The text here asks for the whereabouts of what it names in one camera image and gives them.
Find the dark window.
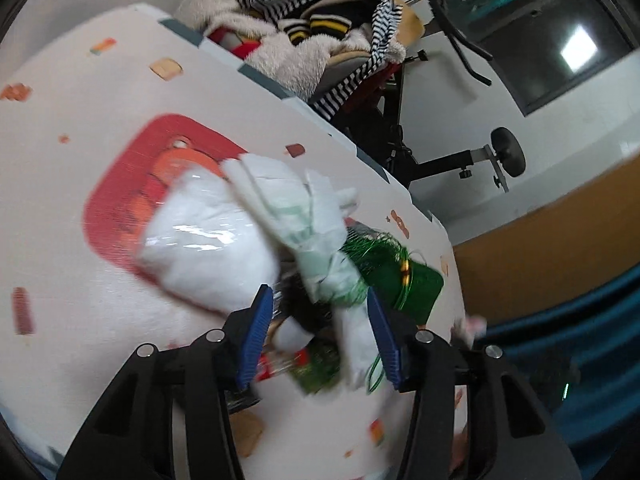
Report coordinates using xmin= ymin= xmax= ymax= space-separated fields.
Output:
xmin=395 ymin=0 xmax=640 ymax=117

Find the red scarf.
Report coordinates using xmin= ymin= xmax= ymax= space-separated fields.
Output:
xmin=350 ymin=62 xmax=403 ymax=111

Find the red snack wrapper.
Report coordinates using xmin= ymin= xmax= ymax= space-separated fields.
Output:
xmin=257 ymin=347 xmax=311 ymax=381

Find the black exercise bike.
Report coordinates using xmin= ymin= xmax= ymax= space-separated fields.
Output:
xmin=330 ymin=0 xmax=527 ymax=196

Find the wooden door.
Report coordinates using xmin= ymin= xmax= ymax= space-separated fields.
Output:
xmin=450 ymin=150 xmax=640 ymax=326

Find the white plastic packet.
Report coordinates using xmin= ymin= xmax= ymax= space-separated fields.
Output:
xmin=137 ymin=167 xmax=281 ymax=316

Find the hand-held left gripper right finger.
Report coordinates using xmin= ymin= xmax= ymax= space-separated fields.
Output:
xmin=366 ymin=287 xmax=583 ymax=480

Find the green printed wrapper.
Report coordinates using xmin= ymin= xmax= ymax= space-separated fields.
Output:
xmin=295 ymin=337 xmax=348 ymax=396

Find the black garment with yellow stripes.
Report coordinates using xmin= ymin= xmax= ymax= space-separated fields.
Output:
xmin=280 ymin=0 xmax=381 ymax=43

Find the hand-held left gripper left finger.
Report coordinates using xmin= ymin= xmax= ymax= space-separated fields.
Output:
xmin=56 ymin=284 xmax=275 ymax=480

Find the dark wrapper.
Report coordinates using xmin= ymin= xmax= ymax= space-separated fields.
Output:
xmin=275 ymin=270 xmax=346 ymax=338

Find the green item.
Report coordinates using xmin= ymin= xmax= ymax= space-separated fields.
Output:
xmin=342 ymin=227 xmax=447 ymax=326

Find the blue curtain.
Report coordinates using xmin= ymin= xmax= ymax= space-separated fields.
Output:
xmin=470 ymin=265 xmax=640 ymax=480

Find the cream fleece coat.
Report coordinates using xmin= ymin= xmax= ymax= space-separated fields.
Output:
xmin=175 ymin=0 xmax=406 ymax=106

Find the tan wooden board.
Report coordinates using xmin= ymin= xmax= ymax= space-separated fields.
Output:
xmin=392 ymin=0 xmax=427 ymax=48

